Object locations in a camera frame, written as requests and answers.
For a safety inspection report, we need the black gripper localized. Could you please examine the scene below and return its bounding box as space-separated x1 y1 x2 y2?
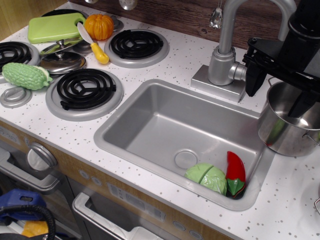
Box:
243 37 320 118

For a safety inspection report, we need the stainless steel pot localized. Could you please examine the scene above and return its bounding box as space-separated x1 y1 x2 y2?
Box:
257 81 320 157

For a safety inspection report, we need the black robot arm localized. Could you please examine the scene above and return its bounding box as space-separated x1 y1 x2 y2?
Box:
243 0 320 118

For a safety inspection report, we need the grey toy sink basin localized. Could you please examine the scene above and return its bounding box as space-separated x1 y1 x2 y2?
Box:
94 79 275 211

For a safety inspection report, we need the small steel pot lid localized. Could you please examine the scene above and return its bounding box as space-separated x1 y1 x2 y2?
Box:
39 37 83 56

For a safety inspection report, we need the large steel pot lid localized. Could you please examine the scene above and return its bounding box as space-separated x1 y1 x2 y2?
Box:
39 51 86 75

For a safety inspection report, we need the silver toy faucet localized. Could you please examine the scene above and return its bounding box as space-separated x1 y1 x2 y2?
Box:
191 0 298 103

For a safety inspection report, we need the hanging clear utensil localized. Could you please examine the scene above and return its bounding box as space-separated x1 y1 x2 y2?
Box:
209 0 223 29

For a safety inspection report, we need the red toy chili pepper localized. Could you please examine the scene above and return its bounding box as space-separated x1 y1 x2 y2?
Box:
226 151 246 198

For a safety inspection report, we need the green toy cabbage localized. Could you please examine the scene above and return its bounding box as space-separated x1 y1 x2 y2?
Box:
184 163 228 196

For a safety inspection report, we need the back right stove burner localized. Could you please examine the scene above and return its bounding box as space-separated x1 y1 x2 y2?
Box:
104 29 170 69

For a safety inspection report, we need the stove burner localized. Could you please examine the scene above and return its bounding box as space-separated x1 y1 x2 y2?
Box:
0 41 40 73
104 29 170 69
45 68 124 122

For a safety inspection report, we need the hanging silver spoon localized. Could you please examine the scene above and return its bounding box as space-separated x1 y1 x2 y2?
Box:
119 0 138 11

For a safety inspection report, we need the grey stove knob back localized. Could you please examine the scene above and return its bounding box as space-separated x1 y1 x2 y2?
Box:
111 15 124 33

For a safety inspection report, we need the grey stove knob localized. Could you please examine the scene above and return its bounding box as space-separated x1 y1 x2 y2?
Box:
0 86 33 109
111 15 124 33

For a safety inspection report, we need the orange toy pumpkin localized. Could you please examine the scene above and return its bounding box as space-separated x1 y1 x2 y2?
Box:
84 14 114 41

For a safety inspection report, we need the front right stove burner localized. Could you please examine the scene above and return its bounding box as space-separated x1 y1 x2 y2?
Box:
45 68 124 122

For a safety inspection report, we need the green cutting board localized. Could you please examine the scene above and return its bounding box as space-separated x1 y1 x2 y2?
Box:
27 12 86 44

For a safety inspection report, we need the green toy bitter gourd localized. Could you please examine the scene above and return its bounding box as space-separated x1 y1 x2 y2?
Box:
2 62 53 91

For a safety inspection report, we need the silver oven dial knob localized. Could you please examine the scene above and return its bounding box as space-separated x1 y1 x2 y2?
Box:
26 142 58 172

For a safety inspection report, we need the grey stove knob front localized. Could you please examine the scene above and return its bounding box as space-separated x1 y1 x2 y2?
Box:
0 86 33 109

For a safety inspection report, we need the left stove burner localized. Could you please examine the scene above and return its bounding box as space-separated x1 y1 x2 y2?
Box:
0 41 40 73

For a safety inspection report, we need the yellow cloth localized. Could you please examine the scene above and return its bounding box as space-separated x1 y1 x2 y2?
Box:
21 220 49 238

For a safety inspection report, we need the blue plastic object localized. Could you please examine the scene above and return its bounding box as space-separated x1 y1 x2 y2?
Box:
0 188 47 223

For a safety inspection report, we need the yellow handled toy knife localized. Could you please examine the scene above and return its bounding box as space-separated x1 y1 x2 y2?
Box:
76 22 110 65

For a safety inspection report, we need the silver dishwasher door handle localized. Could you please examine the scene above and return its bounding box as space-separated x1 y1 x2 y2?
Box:
72 192 162 240

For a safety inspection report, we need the grey oven door handle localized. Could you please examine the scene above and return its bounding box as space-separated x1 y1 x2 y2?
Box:
0 148 61 195

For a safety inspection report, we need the black cable hose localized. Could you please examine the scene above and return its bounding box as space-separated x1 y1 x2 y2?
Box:
0 204 56 240

